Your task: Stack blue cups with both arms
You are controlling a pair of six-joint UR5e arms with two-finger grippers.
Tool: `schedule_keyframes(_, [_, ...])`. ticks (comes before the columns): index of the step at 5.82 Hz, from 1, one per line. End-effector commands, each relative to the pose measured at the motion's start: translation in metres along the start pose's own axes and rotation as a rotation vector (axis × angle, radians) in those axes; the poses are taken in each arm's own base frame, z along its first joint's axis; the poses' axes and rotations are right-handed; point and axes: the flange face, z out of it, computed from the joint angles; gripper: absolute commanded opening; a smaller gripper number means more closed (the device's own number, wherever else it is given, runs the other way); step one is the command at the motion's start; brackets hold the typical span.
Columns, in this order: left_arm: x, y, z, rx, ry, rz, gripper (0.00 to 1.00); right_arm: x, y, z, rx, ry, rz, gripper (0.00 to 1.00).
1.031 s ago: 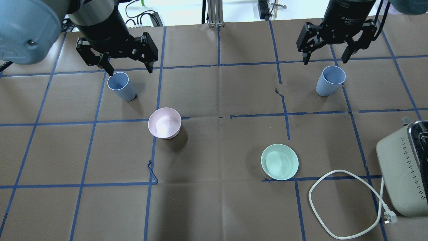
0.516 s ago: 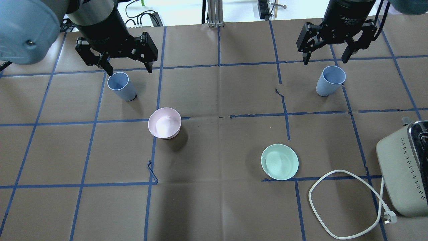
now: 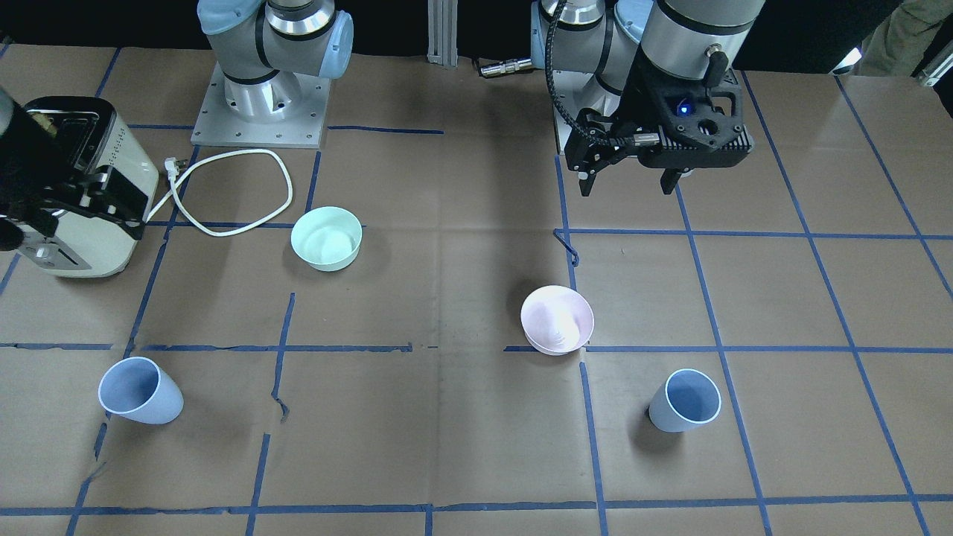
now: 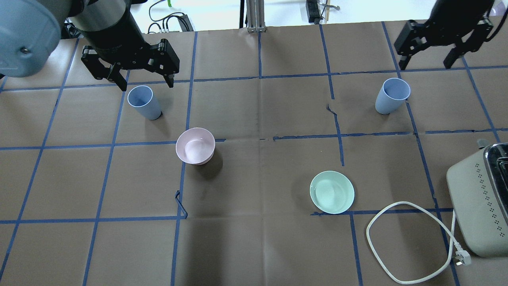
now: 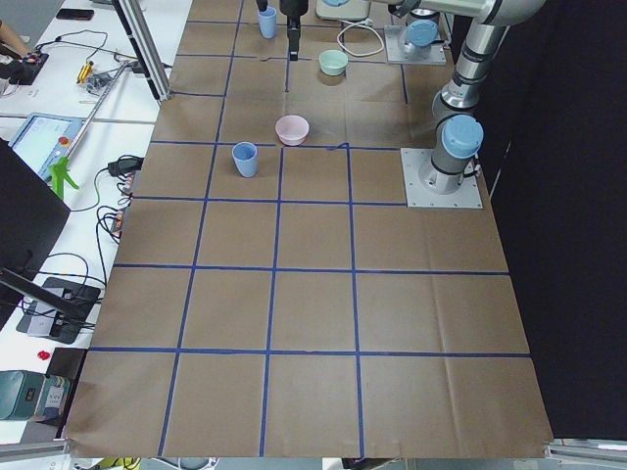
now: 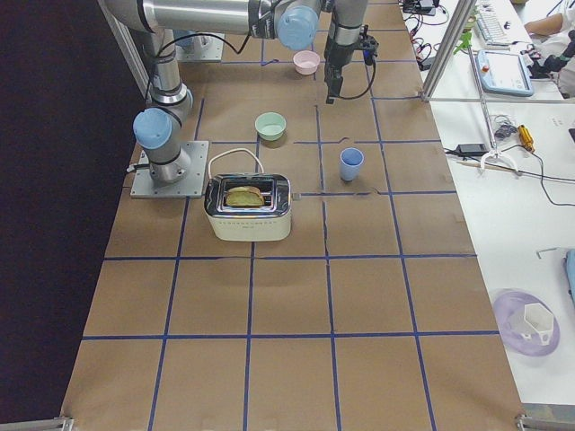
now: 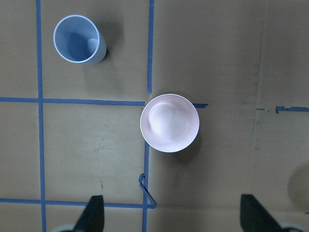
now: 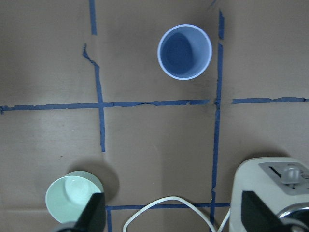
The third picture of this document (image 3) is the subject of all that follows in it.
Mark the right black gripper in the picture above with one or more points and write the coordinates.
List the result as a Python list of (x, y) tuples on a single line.
[(30, 160)]

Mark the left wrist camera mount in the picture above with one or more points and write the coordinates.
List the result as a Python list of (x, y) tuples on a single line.
[(699, 123)]

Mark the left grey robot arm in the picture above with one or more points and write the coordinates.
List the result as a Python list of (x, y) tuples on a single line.
[(602, 37)]

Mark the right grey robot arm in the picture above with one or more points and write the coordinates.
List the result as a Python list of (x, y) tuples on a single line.
[(275, 60)]

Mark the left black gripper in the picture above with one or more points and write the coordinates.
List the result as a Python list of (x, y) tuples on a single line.
[(645, 95)]

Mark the light blue cup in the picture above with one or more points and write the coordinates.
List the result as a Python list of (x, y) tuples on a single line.
[(138, 389), (687, 399)]

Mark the mint green bowl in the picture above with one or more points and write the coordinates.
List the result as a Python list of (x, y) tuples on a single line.
[(327, 238)]

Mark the cream toaster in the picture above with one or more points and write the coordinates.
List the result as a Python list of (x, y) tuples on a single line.
[(89, 247)]

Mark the aluminium frame post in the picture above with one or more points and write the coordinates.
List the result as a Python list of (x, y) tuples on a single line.
[(442, 33)]

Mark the pink bowl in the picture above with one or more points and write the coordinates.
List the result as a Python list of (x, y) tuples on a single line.
[(556, 320)]

